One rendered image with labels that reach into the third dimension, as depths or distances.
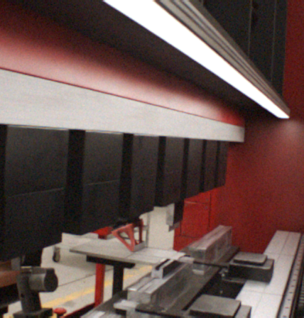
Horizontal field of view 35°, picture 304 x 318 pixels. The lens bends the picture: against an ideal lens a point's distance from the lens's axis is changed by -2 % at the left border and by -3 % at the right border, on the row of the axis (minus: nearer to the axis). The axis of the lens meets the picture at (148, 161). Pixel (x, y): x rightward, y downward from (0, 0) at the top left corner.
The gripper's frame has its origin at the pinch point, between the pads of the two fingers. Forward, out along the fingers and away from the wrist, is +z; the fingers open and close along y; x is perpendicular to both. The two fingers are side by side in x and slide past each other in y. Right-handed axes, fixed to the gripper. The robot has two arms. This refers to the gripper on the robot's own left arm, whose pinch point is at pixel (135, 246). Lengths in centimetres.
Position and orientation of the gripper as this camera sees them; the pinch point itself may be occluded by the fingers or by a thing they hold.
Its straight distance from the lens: 146.8
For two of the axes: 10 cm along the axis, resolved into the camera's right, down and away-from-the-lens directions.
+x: -8.5, 3.9, 3.5
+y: 3.7, -0.2, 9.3
